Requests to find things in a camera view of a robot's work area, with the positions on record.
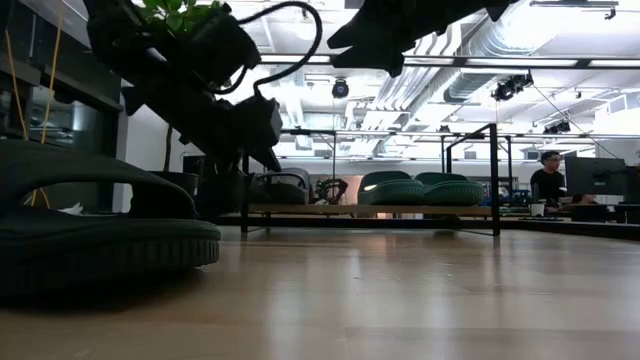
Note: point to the black aluminium rig frame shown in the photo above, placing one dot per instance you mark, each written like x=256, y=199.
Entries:
x=600, y=230

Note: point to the green leafy plant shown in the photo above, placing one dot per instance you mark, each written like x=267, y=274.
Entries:
x=175, y=17

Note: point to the black ceiling spotlight cluster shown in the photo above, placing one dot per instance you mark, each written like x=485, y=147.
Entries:
x=556, y=127
x=510, y=87

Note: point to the wooden shelf with black frame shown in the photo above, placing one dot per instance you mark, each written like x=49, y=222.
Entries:
x=400, y=210

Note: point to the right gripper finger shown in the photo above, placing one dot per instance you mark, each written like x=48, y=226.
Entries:
x=365, y=25
x=380, y=59

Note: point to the large black computer monitor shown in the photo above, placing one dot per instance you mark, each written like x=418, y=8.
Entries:
x=595, y=176

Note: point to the background black robot arm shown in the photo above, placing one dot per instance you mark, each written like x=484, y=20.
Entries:
x=332, y=190

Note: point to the overhead beam with light strip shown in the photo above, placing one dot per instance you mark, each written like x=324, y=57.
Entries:
x=500, y=62

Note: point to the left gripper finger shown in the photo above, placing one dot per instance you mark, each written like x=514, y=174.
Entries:
x=222, y=187
x=263, y=161

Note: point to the black plant pot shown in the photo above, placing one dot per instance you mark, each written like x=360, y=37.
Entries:
x=175, y=182

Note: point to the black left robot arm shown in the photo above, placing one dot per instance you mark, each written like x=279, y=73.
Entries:
x=115, y=30

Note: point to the black overhead camera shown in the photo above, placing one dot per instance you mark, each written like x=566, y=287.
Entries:
x=340, y=89

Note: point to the white cup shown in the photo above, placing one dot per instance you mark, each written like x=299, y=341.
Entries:
x=538, y=210

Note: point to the standing person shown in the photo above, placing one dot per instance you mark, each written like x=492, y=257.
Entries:
x=547, y=185

